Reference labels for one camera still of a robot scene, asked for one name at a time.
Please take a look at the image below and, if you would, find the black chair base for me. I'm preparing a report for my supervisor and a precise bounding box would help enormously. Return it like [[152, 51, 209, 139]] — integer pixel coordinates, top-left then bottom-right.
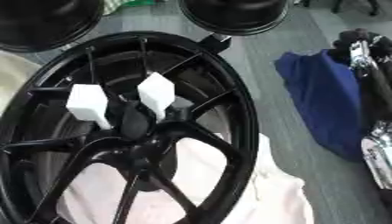
[[298, 0, 383, 17]]

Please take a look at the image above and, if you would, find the black spoked wheel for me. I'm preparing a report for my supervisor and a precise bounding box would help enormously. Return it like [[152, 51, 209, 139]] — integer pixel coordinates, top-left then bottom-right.
[[0, 30, 263, 224]]

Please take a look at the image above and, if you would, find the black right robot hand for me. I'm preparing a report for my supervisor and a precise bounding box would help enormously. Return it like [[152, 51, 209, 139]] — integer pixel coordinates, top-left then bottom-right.
[[331, 27, 392, 128]]

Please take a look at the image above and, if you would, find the black wheel stand block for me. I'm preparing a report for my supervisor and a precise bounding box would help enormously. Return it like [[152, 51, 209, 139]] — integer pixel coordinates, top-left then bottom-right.
[[197, 32, 233, 55]]

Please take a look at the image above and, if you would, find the blue cloth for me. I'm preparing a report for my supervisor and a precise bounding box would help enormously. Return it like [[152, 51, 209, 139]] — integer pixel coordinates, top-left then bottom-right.
[[272, 48, 371, 163]]

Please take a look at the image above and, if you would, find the black round wheel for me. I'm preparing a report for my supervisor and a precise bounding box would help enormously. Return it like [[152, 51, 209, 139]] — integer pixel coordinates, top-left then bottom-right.
[[0, 0, 108, 53], [178, 0, 294, 37]]

